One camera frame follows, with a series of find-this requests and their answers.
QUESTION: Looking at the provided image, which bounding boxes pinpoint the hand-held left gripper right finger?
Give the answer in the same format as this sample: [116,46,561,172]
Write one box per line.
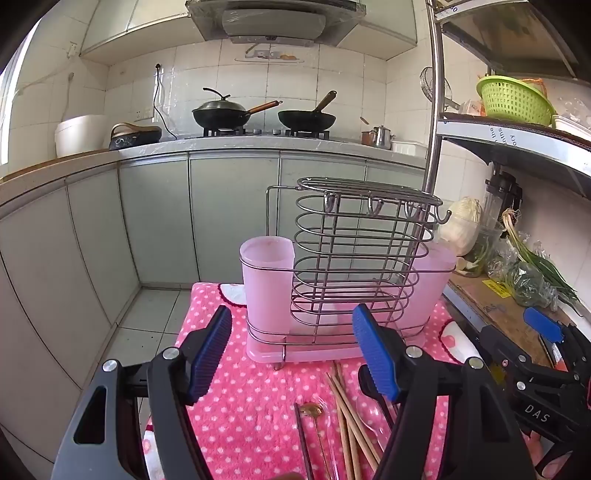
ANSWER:
[352,304,539,480]

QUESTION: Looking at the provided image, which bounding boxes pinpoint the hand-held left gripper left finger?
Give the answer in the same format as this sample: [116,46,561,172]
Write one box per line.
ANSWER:
[51,305,232,480]

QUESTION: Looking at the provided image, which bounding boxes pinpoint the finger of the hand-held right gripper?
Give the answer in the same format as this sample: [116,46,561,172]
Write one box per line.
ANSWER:
[480,325,578,398]
[524,307,591,370]

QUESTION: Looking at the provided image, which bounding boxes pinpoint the wooden chopstick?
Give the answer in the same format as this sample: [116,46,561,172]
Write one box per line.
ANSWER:
[329,381,377,472]
[335,364,349,480]
[325,373,382,464]
[339,364,363,480]

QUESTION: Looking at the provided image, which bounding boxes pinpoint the pink plastic cup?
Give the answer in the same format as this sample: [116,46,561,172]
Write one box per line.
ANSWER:
[406,242,457,328]
[239,236,296,335]

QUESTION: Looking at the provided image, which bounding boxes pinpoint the wire utensil rack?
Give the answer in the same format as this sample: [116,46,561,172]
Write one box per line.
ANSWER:
[247,176,453,370]

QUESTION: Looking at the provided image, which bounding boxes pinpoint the person's right hand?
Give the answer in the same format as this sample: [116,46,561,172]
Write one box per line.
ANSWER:
[529,431,575,480]

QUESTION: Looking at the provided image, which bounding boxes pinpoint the clear bag of greens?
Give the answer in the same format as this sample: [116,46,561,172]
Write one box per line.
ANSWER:
[487,240,559,310]

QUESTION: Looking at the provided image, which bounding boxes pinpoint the clear plastic spoon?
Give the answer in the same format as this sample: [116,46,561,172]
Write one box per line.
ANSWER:
[355,396,393,453]

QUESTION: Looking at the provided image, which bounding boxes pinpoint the pink drip tray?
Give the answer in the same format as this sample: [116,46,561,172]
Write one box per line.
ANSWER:
[246,318,430,363]

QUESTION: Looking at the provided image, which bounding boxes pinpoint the green onions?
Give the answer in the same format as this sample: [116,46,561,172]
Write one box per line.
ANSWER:
[501,209,580,305]

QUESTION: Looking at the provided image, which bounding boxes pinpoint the pink polka dot cloth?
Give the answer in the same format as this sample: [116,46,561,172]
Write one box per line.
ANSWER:
[143,281,481,480]

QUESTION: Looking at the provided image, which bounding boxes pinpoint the gold metal spoon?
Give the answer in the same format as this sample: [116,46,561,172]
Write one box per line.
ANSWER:
[298,402,334,480]

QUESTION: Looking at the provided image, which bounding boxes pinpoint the clear plastic container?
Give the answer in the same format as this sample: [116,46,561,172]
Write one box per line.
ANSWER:
[462,222,506,278]

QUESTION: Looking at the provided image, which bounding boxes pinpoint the black chopstick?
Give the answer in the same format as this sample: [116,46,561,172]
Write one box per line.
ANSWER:
[294,404,315,480]

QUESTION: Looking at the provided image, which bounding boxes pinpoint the napa cabbage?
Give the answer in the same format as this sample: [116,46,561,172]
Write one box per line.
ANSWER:
[436,197,483,257]

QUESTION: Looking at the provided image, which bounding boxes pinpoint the black blender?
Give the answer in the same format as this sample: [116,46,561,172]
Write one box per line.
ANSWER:
[482,162,523,227]

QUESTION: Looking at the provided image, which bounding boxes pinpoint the green base cabinets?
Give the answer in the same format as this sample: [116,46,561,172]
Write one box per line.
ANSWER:
[0,138,430,464]

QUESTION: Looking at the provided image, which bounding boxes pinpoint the white tray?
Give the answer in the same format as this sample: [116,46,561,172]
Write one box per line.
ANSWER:
[551,113,591,139]

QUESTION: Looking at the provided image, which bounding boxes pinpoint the white rectangular container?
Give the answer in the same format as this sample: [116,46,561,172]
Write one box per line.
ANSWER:
[392,141,429,158]

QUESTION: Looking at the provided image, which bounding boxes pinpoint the metal shelf rack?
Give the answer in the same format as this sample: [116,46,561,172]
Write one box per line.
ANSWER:
[422,0,591,370]

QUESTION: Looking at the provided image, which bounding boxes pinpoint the green plastic basket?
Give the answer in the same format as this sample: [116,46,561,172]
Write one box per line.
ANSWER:
[476,75,557,125]

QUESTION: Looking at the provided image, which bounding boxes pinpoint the black induction cooker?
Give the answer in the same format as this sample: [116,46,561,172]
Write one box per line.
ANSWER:
[109,127,163,151]

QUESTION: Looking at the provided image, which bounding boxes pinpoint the gas stove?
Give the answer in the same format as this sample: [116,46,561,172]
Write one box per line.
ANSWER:
[185,127,331,140]

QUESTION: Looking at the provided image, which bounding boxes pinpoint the brown round board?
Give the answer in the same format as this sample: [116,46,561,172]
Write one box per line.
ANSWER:
[112,122,160,136]

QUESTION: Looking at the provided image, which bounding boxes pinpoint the black wok with lid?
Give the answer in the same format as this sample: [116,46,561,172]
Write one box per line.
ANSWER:
[191,88,283,131]

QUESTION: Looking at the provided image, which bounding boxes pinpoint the white rice cooker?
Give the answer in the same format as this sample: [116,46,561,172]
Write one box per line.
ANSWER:
[54,115,122,158]

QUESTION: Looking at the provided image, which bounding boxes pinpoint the range hood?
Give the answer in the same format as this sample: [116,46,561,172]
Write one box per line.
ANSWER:
[185,0,368,47]

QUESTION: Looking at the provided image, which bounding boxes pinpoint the black wok with wooden handle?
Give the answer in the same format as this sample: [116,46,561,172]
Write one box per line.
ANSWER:
[278,90,338,131]

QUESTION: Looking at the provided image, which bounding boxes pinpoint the black power cable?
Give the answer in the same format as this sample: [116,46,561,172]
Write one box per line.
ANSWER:
[151,65,177,139]

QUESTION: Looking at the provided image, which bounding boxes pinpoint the wire skimmer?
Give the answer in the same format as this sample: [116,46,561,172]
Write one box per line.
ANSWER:
[419,67,462,112]

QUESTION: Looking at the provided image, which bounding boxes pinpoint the clear wall shelf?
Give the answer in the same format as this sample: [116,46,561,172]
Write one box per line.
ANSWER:
[235,45,306,64]

